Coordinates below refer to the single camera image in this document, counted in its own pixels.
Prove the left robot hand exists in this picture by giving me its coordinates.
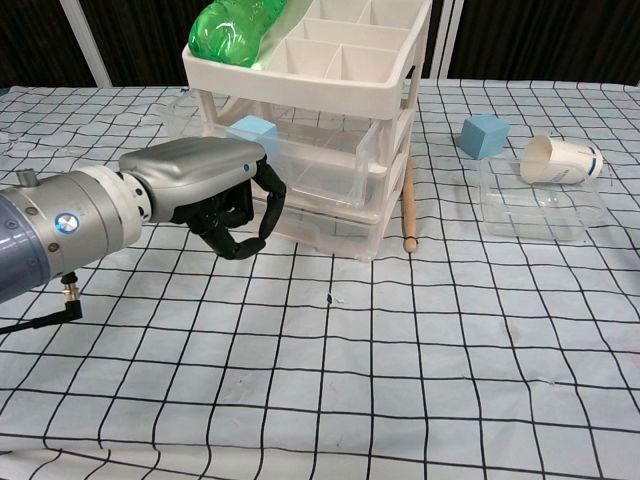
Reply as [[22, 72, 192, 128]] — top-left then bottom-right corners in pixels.
[[118, 137, 289, 261]]

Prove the small blue foam cube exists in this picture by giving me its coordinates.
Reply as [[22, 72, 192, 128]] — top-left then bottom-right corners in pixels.
[[225, 115, 279, 157]]

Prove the clear empty drawer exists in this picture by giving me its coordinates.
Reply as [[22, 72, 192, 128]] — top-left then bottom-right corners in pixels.
[[249, 183, 381, 254], [252, 149, 387, 217]]

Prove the green plastic bottle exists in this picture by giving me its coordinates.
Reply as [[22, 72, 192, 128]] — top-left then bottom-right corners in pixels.
[[188, 0, 289, 69]]

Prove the wooden stick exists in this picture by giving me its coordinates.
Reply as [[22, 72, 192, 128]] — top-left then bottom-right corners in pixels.
[[399, 149, 420, 254]]

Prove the checkered tablecloth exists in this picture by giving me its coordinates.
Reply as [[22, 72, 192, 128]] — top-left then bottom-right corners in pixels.
[[0, 77, 640, 480]]

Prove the large blue foam cube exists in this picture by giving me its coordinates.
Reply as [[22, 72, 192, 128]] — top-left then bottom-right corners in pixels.
[[459, 114, 511, 161]]

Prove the clear plastic container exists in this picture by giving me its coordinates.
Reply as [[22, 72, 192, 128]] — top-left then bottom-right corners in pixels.
[[478, 154, 607, 245]]

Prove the white paper cup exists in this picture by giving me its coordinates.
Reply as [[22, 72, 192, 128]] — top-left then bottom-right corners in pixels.
[[519, 133, 604, 186]]

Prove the white plastic drawer organizer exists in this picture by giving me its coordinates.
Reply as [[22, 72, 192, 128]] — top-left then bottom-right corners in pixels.
[[182, 0, 434, 264]]

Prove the white partition frame post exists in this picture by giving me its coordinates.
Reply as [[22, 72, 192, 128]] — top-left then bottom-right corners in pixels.
[[59, 0, 114, 89], [433, 0, 464, 80]]

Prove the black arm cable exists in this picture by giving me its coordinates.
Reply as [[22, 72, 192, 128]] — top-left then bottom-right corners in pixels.
[[0, 271, 85, 336]]

